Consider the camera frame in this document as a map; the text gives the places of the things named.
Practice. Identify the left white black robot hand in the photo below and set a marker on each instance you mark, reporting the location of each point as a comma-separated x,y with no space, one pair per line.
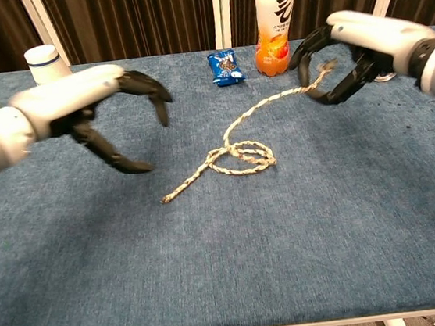
72,93

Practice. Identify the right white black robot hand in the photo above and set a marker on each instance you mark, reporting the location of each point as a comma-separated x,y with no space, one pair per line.
376,34

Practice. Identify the white paper cup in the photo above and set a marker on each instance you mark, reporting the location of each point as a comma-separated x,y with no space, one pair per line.
47,66

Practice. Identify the orange drink bottle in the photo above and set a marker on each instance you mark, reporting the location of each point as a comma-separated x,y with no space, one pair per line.
274,26

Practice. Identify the blue snack packet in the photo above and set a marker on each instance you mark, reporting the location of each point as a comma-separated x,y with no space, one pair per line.
225,67

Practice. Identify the blue felt table cover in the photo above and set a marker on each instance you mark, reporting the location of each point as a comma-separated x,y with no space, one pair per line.
227,248

